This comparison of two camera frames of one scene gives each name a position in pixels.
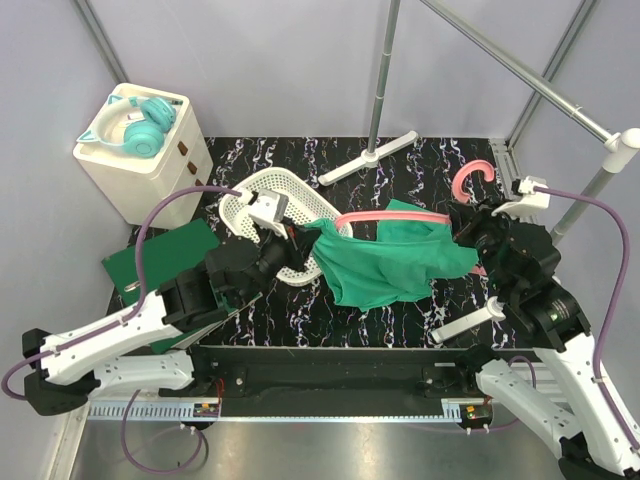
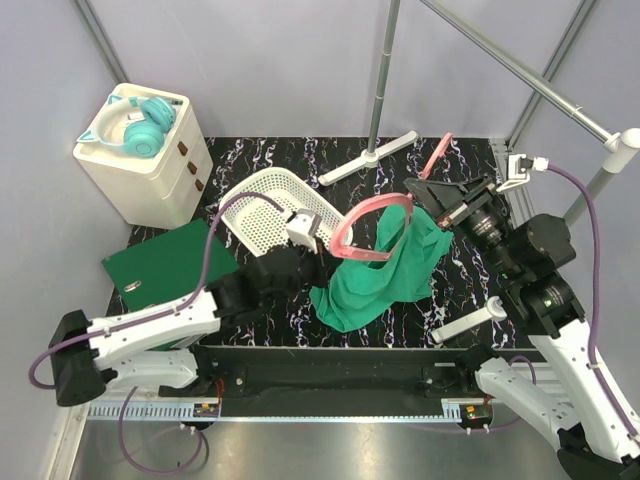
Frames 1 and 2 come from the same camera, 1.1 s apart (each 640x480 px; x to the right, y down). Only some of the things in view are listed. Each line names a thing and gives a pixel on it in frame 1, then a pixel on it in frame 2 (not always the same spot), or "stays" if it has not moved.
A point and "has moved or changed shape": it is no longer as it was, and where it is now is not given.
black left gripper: [301, 241] -> [322, 262]
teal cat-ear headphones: [142, 139] stays
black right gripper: [466, 217] -> [438, 196]
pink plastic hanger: [422, 216] -> [338, 234]
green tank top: [378, 262] has moved or changed shape
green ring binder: [166, 255] stays
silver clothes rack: [618, 149] stays
